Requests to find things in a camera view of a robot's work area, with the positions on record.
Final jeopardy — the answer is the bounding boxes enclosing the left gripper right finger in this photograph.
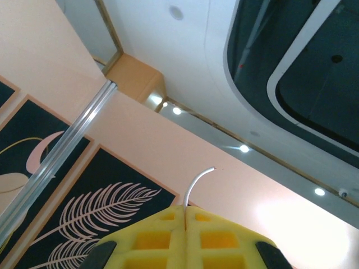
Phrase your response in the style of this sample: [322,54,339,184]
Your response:
[185,206,293,269]

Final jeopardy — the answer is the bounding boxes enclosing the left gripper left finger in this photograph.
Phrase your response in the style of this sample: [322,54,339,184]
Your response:
[86,206,187,269]

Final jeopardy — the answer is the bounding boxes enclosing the thin white cable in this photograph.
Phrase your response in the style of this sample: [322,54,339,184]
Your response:
[182,167,217,216]

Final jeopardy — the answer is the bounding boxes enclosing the round recessed ceiling fixture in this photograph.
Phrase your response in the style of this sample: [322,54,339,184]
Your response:
[169,5,185,21]

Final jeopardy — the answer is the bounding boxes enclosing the aluminium frame post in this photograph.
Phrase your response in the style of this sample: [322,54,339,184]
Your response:
[0,80,118,235]

